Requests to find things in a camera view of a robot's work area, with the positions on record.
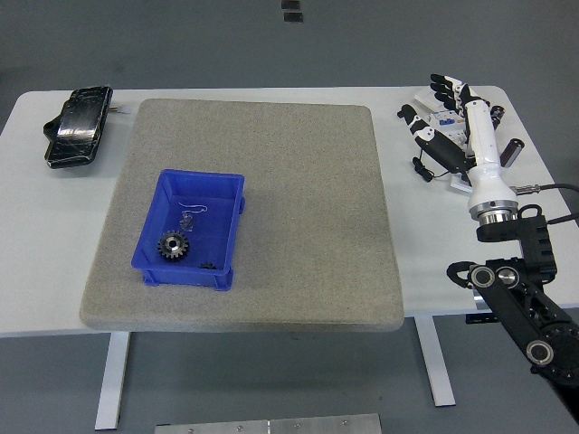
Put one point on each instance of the white wall switch panel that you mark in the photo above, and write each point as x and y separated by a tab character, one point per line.
425	97

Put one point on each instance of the black floor socket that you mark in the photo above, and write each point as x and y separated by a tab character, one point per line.
291	3
293	17

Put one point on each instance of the black table control panel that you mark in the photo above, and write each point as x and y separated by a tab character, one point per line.
481	317

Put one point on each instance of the white circuit breaker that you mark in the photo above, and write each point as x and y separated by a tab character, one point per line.
445	124

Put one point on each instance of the dark brown cylinder capacitor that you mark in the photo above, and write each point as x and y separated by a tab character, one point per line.
496	111
496	123
513	152

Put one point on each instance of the grey metal plate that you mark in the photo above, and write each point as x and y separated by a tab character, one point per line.
271	425

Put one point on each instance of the small clear bagged metal part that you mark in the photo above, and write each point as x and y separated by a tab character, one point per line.
186	220

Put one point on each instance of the blue plastic box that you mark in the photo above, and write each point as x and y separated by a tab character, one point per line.
181	274

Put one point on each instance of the large black gear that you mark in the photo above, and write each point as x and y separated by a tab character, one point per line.
174	246

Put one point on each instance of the white table leg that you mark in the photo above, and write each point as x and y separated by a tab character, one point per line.
436	361
111	384

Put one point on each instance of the small black gear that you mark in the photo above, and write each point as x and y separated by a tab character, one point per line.
208	266

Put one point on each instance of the black plastic device case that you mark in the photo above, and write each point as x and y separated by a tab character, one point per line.
77	126

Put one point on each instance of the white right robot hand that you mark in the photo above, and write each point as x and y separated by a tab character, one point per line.
484	144

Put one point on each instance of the grey-brown table mat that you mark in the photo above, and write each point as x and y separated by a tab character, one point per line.
271	149

